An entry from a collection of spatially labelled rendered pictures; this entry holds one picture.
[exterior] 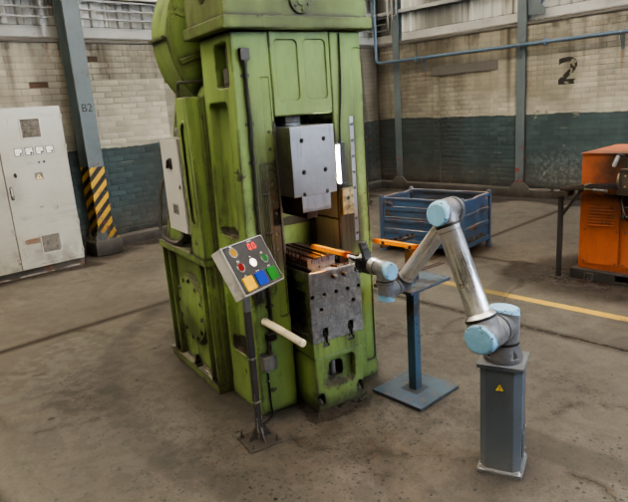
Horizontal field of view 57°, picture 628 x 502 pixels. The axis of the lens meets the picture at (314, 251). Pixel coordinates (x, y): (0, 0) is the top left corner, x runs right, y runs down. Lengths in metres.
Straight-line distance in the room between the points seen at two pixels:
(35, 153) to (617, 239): 6.69
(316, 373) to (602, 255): 3.57
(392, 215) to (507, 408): 4.66
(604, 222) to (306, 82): 3.65
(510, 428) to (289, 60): 2.31
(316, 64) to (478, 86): 8.05
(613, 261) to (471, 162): 5.78
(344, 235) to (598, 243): 3.23
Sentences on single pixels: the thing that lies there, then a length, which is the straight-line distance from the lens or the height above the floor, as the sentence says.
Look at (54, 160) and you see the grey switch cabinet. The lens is 8.21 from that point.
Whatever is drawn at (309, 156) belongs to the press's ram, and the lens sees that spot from 3.40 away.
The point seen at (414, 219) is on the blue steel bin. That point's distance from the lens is 7.23.
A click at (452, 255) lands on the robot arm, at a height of 1.16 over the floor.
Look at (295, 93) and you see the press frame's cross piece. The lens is 3.53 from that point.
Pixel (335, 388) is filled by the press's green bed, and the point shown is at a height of 0.12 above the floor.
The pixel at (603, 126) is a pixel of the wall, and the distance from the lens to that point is 10.50.
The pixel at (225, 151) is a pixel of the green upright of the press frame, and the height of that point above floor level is 1.64.
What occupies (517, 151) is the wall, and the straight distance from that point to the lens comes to 11.10.
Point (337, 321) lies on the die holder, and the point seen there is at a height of 0.57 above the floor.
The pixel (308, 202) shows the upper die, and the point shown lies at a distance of 3.41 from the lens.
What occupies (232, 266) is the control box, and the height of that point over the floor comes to 1.11.
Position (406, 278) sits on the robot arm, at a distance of 3.12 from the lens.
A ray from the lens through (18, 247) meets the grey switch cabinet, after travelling 8.15.
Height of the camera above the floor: 1.88
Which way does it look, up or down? 14 degrees down
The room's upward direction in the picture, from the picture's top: 4 degrees counter-clockwise
